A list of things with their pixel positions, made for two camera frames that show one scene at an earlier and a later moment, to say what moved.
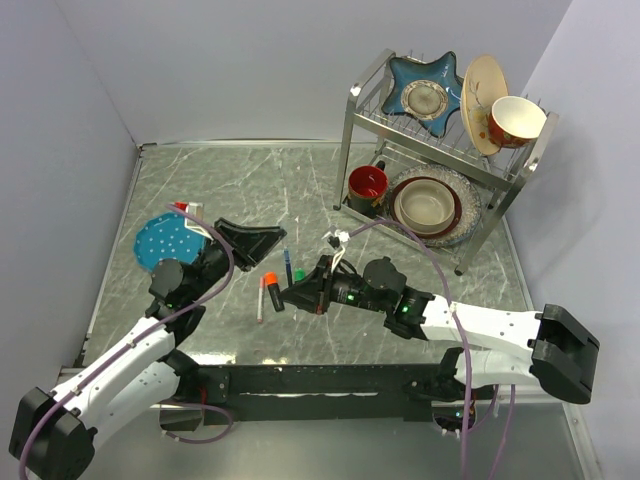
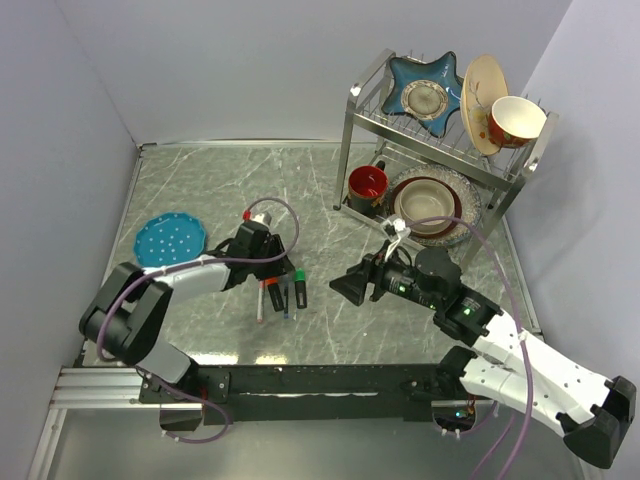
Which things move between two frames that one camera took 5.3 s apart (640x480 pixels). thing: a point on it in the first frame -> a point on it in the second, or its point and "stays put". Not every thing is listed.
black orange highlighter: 271,280 stays put
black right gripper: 323,285 -> 370,278
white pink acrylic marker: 260,299 stays put
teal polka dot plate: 167,237 stays put
